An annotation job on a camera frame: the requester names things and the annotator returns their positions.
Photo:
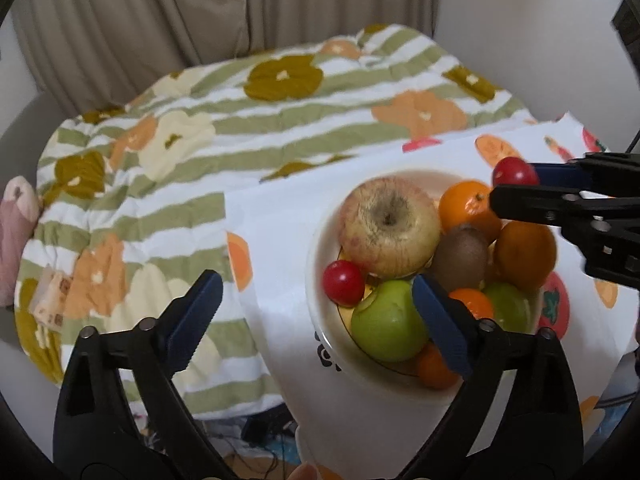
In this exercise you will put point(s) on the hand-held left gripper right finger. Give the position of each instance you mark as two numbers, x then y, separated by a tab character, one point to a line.
440	320

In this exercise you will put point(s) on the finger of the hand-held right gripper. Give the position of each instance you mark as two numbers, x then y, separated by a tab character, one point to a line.
540	205
560	174

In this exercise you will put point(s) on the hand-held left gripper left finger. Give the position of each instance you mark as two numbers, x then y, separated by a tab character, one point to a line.
197	310

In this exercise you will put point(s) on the small mandarin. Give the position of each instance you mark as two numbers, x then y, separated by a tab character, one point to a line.
435	370
472	302

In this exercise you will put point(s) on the red cherry tomato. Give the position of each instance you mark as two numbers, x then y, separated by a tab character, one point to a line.
343	284
512	171

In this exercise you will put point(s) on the large orange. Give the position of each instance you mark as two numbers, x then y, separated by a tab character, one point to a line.
525	257

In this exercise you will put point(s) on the large green apple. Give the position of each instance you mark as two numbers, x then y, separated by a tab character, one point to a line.
385	325

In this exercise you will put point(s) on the small green apple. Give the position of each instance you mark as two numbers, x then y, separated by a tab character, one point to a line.
507	307

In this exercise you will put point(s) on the cream ceramic bowl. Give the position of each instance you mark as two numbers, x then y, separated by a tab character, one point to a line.
322	245

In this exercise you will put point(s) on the brown kiwi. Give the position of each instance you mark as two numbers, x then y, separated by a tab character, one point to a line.
460	257

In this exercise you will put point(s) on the orange with stem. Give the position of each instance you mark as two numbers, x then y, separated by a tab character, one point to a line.
465	207

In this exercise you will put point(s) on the yellow-red apple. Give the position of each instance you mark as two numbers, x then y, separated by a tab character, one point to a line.
390	225

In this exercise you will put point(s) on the white fruit-print tablecloth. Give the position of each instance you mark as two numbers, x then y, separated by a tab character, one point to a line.
280	240

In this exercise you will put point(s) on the small printed packet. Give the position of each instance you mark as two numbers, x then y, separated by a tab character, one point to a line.
52	300

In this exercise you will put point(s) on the pink plush toy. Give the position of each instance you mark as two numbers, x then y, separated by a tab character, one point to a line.
15	235

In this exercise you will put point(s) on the green striped floral blanket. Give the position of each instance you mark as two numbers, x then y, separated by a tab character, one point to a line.
300	125

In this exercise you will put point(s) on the beige curtain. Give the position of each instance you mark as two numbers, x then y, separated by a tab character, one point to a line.
150	10

